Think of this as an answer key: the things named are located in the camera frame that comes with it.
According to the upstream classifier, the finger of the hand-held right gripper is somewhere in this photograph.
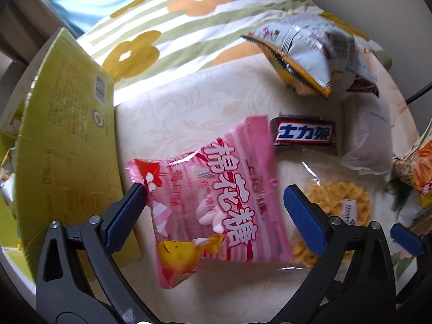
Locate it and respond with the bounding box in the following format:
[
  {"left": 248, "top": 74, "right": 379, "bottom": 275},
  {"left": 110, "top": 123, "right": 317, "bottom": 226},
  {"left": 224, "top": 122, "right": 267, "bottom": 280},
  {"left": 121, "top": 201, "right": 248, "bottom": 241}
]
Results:
[{"left": 390, "top": 224, "right": 424, "bottom": 256}]

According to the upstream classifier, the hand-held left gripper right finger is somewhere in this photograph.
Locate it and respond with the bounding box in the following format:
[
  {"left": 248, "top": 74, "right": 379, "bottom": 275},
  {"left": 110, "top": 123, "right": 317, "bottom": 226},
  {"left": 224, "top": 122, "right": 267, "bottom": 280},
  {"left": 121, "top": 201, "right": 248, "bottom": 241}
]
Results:
[{"left": 270, "top": 184, "right": 397, "bottom": 324}]

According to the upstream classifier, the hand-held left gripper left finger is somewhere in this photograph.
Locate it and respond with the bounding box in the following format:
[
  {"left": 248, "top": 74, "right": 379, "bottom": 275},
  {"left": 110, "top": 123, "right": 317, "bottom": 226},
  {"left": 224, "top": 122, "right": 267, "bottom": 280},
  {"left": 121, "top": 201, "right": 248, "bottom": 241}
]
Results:
[{"left": 35, "top": 182, "right": 149, "bottom": 324}]

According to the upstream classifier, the pink marshmallow packet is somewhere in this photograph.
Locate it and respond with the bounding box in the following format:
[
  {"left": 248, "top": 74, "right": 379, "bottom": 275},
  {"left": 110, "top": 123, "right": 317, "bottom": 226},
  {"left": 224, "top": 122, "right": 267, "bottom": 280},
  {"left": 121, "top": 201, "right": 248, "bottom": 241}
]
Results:
[{"left": 125, "top": 116, "right": 294, "bottom": 282}]

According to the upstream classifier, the yellow-green cardboard box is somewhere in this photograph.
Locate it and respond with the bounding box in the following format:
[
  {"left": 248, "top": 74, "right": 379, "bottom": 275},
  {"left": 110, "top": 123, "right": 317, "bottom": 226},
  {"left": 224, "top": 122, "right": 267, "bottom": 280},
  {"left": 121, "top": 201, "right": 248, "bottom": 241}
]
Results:
[{"left": 0, "top": 27, "right": 144, "bottom": 277}]

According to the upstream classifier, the clear waffle packet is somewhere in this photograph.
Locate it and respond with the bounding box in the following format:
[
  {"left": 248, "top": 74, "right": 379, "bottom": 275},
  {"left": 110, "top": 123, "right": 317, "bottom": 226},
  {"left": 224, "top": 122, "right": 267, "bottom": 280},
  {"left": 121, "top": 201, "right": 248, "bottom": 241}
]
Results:
[{"left": 277, "top": 162, "right": 375, "bottom": 271}]

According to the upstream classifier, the orange patterned snack bag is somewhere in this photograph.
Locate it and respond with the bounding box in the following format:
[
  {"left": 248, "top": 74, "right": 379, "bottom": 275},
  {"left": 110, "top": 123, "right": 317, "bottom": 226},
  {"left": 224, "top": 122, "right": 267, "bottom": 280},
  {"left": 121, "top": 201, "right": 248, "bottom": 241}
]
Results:
[{"left": 392, "top": 133, "right": 432, "bottom": 210}]

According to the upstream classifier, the brown chocolate bar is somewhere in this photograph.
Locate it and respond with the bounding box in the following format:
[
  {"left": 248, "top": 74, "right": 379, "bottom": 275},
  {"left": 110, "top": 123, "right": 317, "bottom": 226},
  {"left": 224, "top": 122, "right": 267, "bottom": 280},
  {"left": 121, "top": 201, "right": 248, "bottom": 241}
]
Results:
[{"left": 269, "top": 111, "right": 339, "bottom": 156}]

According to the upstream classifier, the translucent white packet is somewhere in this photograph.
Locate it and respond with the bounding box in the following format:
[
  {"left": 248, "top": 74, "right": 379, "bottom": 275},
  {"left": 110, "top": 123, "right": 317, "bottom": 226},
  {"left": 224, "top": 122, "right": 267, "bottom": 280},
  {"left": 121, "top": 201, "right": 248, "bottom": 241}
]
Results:
[{"left": 340, "top": 104, "right": 404, "bottom": 176}]

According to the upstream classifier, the black clothes rack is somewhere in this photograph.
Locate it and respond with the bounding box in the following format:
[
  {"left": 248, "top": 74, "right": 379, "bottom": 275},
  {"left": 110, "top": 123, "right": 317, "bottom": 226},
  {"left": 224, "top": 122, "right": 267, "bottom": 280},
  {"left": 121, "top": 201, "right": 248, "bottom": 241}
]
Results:
[{"left": 405, "top": 88, "right": 432, "bottom": 105}]

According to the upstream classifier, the brown snack packet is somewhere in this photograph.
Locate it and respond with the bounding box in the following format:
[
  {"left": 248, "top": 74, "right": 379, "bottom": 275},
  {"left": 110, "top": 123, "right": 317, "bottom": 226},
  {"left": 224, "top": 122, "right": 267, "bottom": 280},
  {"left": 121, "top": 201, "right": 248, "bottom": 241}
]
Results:
[{"left": 347, "top": 74, "right": 380, "bottom": 98}]

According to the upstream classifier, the grey crumpled snack bag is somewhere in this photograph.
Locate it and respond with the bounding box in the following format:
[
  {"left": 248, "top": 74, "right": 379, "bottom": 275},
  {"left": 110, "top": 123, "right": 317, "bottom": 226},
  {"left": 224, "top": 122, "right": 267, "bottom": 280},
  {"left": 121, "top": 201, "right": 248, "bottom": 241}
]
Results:
[{"left": 240, "top": 14, "right": 377, "bottom": 99}]

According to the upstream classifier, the floral striped blanket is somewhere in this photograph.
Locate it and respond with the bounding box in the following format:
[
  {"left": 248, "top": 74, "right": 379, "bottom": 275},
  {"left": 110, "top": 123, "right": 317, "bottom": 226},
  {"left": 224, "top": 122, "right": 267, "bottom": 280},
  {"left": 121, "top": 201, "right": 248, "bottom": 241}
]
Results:
[{"left": 76, "top": 0, "right": 394, "bottom": 109}]

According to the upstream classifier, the brown curtain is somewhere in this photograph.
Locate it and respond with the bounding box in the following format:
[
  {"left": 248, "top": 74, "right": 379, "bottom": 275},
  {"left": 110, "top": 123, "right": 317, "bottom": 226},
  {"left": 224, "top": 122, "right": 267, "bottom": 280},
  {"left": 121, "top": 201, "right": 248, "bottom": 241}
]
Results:
[{"left": 7, "top": 0, "right": 68, "bottom": 65}]

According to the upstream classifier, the light blue cloth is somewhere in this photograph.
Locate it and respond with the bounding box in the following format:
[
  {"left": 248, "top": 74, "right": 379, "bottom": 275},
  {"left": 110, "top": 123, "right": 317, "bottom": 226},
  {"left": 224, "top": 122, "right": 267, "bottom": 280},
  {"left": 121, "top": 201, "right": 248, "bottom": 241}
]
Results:
[{"left": 44, "top": 0, "right": 203, "bottom": 38}]

